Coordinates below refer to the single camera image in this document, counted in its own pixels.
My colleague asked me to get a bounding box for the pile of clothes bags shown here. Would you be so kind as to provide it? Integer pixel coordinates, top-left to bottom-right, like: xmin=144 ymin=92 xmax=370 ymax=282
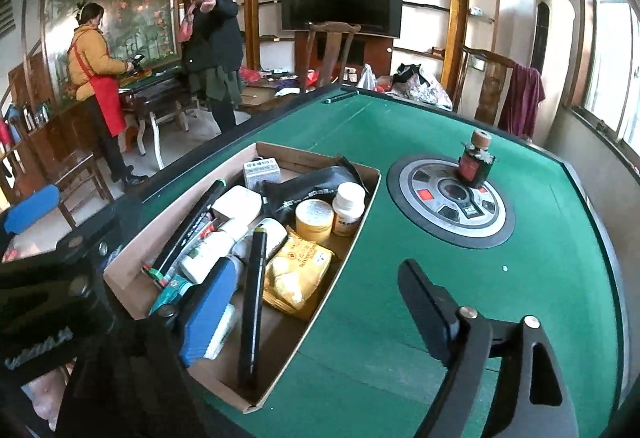
xmin=387 ymin=64 xmax=452 ymax=111

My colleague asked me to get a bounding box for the wooden chair with cloth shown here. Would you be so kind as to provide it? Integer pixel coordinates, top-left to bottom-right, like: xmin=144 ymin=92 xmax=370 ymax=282
xmin=452 ymin=45 xmax=516 ymax=126

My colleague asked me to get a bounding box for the white bottle red label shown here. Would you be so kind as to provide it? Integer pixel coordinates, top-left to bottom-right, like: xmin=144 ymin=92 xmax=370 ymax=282
xmin=332 ymin=183 xmax=366 ymax=237

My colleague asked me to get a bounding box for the black foil pouch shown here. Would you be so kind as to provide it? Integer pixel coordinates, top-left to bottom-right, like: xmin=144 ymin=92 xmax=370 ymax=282
xmin=256 ymin=157 xmax=369 ymax=225

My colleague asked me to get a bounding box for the person black jacket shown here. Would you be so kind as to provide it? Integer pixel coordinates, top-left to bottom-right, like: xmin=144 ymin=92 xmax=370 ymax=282
xmin=178 ymin=0 xmax=243 ymax=133

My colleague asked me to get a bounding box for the white tower air conditioner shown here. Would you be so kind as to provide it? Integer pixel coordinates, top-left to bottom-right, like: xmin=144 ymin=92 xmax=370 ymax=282
xmin=530 ymin=0 xmax=575 ymax=146

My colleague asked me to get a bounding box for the white square box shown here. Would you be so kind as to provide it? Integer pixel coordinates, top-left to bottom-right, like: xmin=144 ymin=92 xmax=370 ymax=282
xmin=213 ymin=185 xmax=262 ymax=225

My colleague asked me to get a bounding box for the small dark pen on table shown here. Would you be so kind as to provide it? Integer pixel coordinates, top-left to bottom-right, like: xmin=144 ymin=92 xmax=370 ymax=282
xmin=323 ymin=90 xmax=359 ymax=105

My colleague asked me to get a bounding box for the cardboard box tray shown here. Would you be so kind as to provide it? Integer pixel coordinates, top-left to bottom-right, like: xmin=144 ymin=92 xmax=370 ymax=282
xmin=103 ymin=141 xmax=360 ymax=414

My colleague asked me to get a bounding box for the black marker yellow cap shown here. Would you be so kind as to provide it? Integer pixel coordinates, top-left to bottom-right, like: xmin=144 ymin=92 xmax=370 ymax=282
xmin=238 ymin=227 xmax=267 ymax=392

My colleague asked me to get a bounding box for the white label small box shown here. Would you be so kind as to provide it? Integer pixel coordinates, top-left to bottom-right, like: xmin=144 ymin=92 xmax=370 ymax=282
xmin=243 ymin=158 xmax=281 ymax=190

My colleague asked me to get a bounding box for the black ink bottle cork stopper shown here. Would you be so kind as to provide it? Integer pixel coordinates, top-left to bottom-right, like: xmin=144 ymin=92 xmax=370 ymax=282
xmin=457 ymin=128 xmax=496 ymax=189

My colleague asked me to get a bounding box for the person yellow jacket red apron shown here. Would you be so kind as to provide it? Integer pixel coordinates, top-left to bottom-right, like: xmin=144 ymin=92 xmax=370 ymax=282
xmin=67 ymin=2 xmax=148 ymax=191

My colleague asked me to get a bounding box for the black marker green cap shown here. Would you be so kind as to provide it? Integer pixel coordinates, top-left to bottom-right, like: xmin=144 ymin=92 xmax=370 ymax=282
xmin=143 ymin=179 xmax=227 ymax=287

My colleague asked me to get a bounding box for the white bottle green label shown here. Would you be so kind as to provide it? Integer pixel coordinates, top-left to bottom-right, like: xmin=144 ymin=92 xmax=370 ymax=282
xmin=179 ymin=219 xmax=248 ymax=284

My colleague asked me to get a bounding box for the yellow chips bag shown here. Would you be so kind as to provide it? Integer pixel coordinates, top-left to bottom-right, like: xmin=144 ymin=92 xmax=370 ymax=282
xmin=262 ymin=227 xmax=334 ymax=322

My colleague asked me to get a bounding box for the maroon cloth on chair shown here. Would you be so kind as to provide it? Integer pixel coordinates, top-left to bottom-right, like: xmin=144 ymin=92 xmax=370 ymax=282
xmin=498 ymin=64 xmax=546 ymax=138

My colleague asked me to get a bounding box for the tissue pack blue cartoon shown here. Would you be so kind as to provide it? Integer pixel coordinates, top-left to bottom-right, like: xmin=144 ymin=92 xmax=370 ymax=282
xmin=150 ymin=271 xmax=236 ymax=366

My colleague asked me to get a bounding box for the yellow tape roll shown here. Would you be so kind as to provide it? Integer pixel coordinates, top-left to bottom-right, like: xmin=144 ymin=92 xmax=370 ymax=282
xmin=295 ymin=199 xmax=334 ymax=243

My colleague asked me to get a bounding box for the person left hand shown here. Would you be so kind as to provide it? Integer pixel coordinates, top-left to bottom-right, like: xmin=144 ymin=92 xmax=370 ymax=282
xmin=1 ymin=242 xmax=72 ymax=432

